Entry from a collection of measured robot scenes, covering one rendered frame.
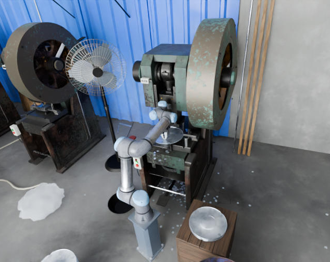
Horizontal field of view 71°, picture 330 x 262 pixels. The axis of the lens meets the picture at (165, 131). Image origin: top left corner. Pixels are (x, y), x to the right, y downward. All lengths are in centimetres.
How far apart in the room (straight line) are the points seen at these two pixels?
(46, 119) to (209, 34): 221
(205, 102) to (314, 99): 188
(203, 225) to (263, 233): 70
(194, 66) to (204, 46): 14
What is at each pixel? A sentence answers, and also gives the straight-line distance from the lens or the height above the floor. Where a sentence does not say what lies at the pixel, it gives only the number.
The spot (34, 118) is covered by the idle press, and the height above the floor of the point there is 67.
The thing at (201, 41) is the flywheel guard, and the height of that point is 165.
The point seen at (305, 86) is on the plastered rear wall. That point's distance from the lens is 312.
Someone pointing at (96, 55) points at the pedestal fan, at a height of 145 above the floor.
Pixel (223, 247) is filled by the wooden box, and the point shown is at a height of 35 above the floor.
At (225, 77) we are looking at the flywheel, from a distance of 180.
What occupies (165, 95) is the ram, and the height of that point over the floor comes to 116.
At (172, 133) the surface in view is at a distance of 215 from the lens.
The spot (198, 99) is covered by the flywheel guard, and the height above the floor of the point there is 132.
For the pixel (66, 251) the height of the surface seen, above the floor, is 31.
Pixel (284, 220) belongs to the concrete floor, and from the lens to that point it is 261.
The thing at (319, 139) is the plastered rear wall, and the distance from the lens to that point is 346.
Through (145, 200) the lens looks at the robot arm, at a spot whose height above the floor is 66.
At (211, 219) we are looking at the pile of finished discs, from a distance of 198.
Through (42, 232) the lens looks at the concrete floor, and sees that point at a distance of 277.
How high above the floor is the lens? 198
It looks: 33 degrees down
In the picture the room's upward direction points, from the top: 5 degrees counter-clockwise
